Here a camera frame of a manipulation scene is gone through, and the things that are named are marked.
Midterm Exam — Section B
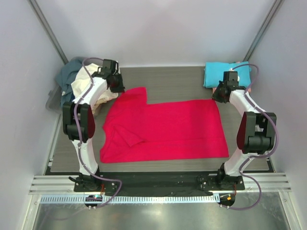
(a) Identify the red pink t shirt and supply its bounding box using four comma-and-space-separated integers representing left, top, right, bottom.
100, 87, 229, 163

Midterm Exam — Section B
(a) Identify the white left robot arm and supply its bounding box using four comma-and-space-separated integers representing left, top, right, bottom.
62, 58, 125, 192

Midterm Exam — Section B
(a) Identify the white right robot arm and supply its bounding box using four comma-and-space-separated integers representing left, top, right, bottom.
213, 71, 277, 190

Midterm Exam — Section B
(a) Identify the folded salmon t shirt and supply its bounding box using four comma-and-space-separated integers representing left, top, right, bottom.
212, 86, 252, 96

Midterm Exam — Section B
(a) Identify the folded turquoise t shirt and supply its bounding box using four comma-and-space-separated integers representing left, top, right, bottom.
203, 62, 251, 88

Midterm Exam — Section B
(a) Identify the cream white t shirt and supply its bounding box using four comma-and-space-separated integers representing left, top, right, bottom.
71, 63, 118, 116

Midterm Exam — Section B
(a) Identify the grey-blue t shirt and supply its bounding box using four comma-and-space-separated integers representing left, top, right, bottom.
55, 57, 83, 108

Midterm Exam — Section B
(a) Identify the left corner aluminium post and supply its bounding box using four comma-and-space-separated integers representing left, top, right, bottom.
27, 0, 69, 64

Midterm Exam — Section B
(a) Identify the corner aluminium post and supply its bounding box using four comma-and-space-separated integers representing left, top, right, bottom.
243, 0, 284, 61
27, 0, 69, 64

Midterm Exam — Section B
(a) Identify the right corner aluminium post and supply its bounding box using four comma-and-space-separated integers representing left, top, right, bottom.
243, 0, 284, 61

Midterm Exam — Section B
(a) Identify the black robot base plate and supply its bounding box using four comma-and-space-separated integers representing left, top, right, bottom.
69, 171, 245, 197

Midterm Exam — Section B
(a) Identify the slotted cable duct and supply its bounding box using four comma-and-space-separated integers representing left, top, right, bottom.
40, 194, 220, 204

